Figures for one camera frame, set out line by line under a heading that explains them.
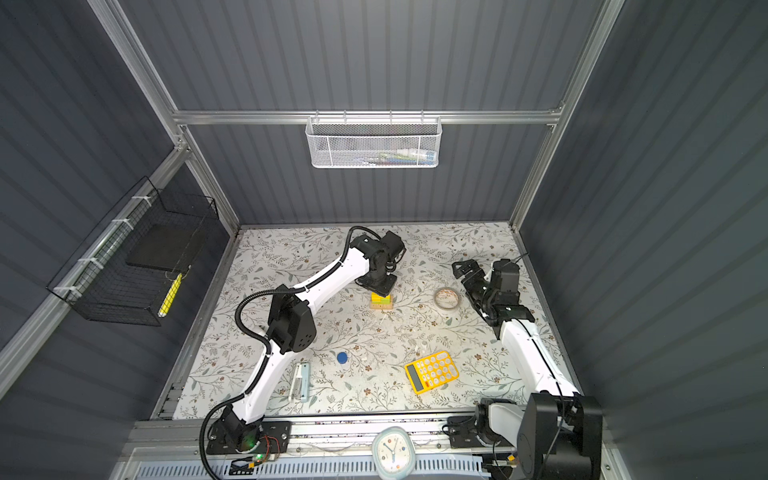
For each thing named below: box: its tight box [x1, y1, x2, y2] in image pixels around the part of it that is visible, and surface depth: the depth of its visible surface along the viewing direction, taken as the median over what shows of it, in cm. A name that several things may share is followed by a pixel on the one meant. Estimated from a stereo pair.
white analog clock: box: [372, 426, 415, 480], surface depth 71 cm
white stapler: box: [288, 362, 311, 403], surface depth 81 cm
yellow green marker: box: [157, 273, 183, 318], surface depth 69 cm
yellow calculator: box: [404, 351, 460, 395], surface depth 84 cm
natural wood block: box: [370, 298, 394, 310], surface depth 98 cm
